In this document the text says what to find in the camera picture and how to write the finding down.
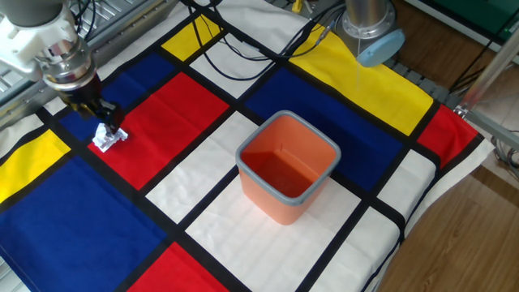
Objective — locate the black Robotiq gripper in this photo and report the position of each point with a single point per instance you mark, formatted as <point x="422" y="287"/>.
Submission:
<point x="83" y="99"/>

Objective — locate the white paper ball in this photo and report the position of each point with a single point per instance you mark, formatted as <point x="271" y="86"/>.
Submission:
<point x="106" y="141"/>

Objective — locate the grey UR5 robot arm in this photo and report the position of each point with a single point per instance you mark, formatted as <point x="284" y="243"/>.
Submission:
<point x="367" y="20"/>

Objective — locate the orange trash can grey rim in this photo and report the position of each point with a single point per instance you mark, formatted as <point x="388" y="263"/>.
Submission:
<point x="284" y="170"/>

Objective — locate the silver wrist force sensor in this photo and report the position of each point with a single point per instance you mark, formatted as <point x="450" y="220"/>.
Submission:
<point x="69" y="69"/>

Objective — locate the colour block checked tablecloth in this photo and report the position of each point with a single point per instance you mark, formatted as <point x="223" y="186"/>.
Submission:
<point x="73" y="227"/>

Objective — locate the yellow plastic tool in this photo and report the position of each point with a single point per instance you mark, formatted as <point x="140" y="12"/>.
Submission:
<point x="297" y="5"/>

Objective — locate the grey ribbed strip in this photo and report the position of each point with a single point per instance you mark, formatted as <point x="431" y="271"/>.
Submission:
<point x="421" y="83"/>

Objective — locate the aluminium corner frame post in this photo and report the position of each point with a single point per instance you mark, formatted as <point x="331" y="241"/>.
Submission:
<point x="486" y="69"/>

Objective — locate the short aluminium frame beam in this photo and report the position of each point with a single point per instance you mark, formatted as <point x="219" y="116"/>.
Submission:
<point x="494" y="130"/>

